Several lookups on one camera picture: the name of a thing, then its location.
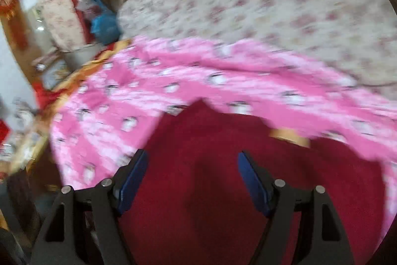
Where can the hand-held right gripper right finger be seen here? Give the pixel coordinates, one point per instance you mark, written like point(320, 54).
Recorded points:
point(252, 181)

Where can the dark red sweater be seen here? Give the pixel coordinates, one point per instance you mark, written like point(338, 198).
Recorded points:
point(211, 144)

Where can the red knot wall decoration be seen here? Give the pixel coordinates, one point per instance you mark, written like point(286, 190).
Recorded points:
point(14, 16)

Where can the floral quilt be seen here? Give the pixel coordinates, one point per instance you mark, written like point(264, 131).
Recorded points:
point(279, 13)

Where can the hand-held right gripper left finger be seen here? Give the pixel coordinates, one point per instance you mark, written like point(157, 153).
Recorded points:
point(133, 181)

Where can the pink penguin blanket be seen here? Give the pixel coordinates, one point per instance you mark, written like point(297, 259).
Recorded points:
point(248, 72)

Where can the floral covered furniture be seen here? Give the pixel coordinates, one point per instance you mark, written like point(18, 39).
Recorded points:
point(59, 13)

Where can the blue plastic bag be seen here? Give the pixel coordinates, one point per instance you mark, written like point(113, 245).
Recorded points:
point(105, 26)

